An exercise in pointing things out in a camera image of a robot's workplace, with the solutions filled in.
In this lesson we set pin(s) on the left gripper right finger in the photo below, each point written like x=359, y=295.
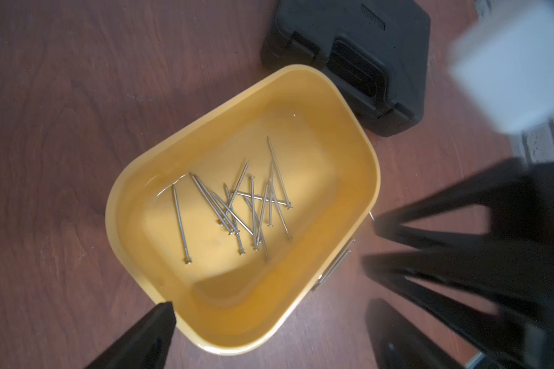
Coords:
x=397, y=343

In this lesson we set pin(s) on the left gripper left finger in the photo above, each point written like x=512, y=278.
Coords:
x=145, y=345

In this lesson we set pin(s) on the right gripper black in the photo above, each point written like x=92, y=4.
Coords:
x=502, y=303

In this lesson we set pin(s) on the yellow plastic storage box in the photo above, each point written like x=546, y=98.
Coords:
x=231, y=299

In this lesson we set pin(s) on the steel nail bundle nail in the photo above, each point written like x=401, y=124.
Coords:
x=331, y=268

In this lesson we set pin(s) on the black plastic tool case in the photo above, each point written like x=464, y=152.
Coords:
x=375, y=52

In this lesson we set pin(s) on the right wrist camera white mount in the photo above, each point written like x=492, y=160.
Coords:
x=505, y=65

